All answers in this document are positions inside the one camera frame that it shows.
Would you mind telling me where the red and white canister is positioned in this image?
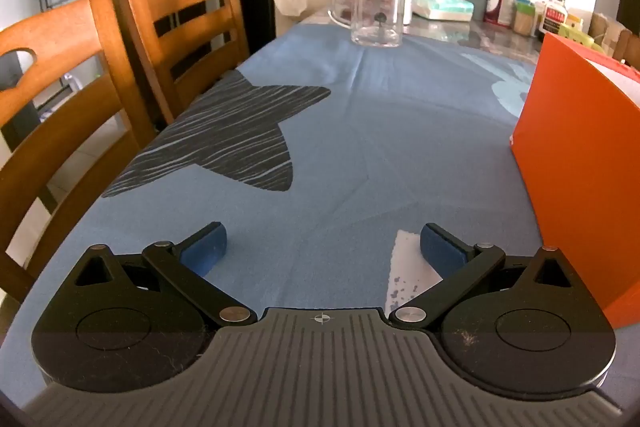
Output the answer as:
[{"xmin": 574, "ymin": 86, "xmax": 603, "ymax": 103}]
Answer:
[{"xmin": 484, "ymin": 0, "xmax": 519, "ymax": 28}]

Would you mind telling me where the blue printed tablecloth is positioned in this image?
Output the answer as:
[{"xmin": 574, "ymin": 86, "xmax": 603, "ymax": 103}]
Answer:
[{"xmin": 0, "ymin": 19, "xmax": 640, "ymax": 408}]

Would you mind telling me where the white paper piece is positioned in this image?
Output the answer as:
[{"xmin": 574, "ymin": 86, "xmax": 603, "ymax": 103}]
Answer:
[{"xmin": 385, "ymin": 229, "xmax": 445, "ymax": 309}]

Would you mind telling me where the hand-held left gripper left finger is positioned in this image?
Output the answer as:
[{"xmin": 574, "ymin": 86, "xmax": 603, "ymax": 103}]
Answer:
[{"xmin": 74, "ymin": 221, "xmax": 259, "ymax": 327}]

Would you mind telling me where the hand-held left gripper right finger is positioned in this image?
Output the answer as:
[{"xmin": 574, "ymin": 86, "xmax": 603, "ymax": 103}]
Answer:
[{"xmin": 389, "ymin": 222, "xmax": 574, "ymax": 331}]

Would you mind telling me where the dark bottle with label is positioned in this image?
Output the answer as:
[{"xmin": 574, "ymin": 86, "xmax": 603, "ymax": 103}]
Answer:
[{"xmin": 538, "ymin": 0, "xmax": 569, "ymax": 39}]

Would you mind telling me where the orange cardboard box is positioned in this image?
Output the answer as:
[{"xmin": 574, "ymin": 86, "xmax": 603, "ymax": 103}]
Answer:
[{"xmin": 508, "ymin": 32, "xmax": 640, "ymax": 331}]

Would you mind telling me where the wooden chair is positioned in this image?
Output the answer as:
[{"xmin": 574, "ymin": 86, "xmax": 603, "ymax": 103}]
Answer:
[
  {"xmin": 0, "ymin": 0, "xmax": 157, "ymax": 304},
  {"xmin": 125, "ymin": 0, "xmax": 251, "ymax": 128}
]

